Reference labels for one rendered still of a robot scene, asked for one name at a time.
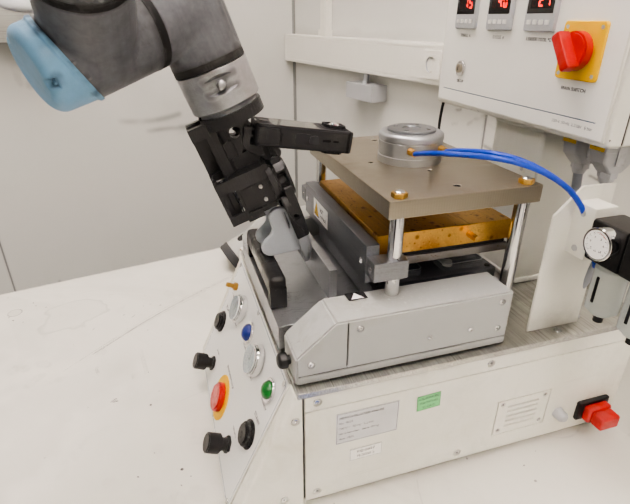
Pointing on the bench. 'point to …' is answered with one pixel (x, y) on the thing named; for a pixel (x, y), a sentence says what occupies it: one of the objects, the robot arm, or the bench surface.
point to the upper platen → (427, 227)
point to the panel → (233, 468)
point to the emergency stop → (218, 396)
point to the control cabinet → (554, 115)
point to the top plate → (433, 174)
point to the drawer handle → (272, 274)
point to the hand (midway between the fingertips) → (308, 249)
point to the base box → (432, 417)
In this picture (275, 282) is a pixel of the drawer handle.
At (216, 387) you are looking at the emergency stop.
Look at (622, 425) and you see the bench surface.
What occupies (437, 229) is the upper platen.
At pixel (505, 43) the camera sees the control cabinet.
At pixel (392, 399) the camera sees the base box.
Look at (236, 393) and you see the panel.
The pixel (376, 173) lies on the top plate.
